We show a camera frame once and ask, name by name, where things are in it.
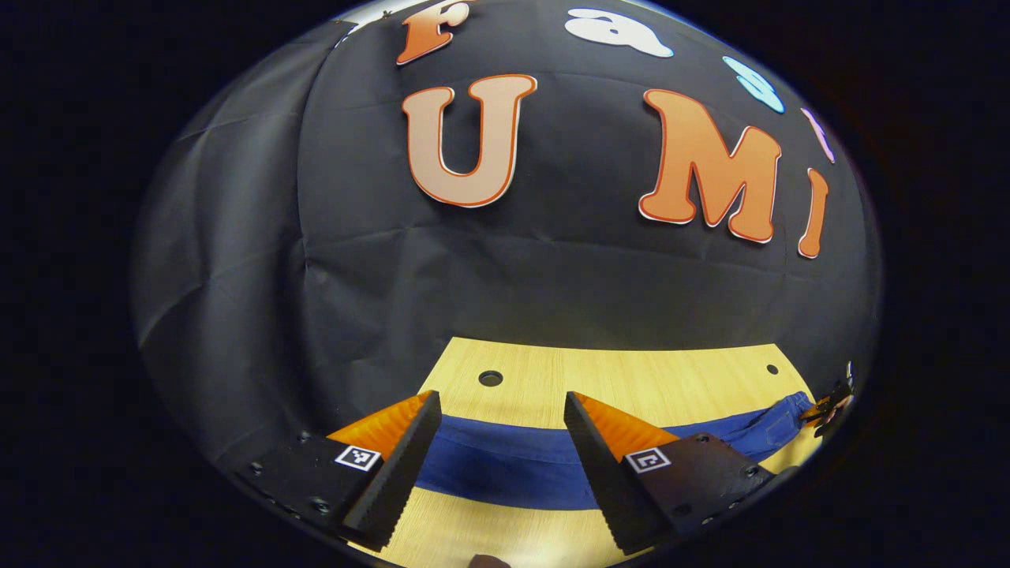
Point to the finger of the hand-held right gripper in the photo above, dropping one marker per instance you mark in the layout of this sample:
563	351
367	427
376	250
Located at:
828	406

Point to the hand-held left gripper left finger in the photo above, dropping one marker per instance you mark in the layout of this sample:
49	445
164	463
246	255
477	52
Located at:
398	473

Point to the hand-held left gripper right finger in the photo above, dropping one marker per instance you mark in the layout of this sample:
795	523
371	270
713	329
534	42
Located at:
604	473

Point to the blue jeans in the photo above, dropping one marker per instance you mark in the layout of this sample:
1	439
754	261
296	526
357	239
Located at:
505	465

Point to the black backdrop cloth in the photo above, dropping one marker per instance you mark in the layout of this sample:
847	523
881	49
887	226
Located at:
473	276

